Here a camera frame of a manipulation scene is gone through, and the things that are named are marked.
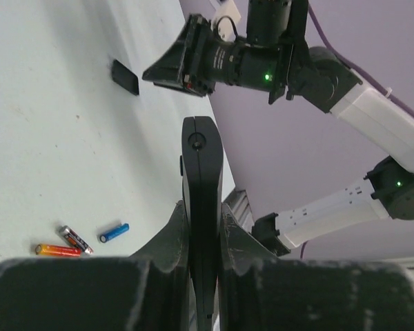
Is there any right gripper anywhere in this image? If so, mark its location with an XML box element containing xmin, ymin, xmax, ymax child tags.
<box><xmin>142</xmin><ymin>14</ymin><xmax>215</xmax><ymax>97</ymax></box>

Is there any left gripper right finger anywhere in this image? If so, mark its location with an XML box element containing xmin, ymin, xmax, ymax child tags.
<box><xmin>219</xmin><ymin>205</ymin><xmax>414</xmax><ymax>330</ymax></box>

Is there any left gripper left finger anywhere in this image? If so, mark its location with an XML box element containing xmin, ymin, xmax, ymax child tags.
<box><xmin>0</xmin><ymin>202</ymin><xmax>189</xmax><ymax>330</ymax></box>

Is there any black battery cover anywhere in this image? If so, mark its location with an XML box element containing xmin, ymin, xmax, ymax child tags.
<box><xmin>110</xmin><ymin>59</ymin><xmax>139</xmax><ymax>96</ymax></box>

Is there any blue battery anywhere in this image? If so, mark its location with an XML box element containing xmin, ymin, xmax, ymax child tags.
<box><xmin>99</xmin><ymin>223</ymin><xmax>130</xmax><ymax>243</ymax></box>

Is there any black remote control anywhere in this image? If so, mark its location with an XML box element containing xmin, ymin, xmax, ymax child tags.
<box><xmin>181</xmin><ymin>117</ymin><xmax>224</xmax><ymax>330</ymax></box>

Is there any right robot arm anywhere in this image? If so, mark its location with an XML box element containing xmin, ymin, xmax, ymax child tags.
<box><xmin>142</xmin><ymin>1</ymin><xmax>414</xmax><ymax>256</ymax></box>

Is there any silver black battery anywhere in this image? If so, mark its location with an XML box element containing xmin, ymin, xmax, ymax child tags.
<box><xmin>59</xmin><ymin>225</ymin><xmax>94</xmax><ymax>256</ymax></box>

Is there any orange battery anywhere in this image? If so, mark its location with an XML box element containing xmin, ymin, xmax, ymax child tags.
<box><xmin>34</xmin><ymin>244</ymin><xmax>81</xmax><ymax>257</ymax></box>

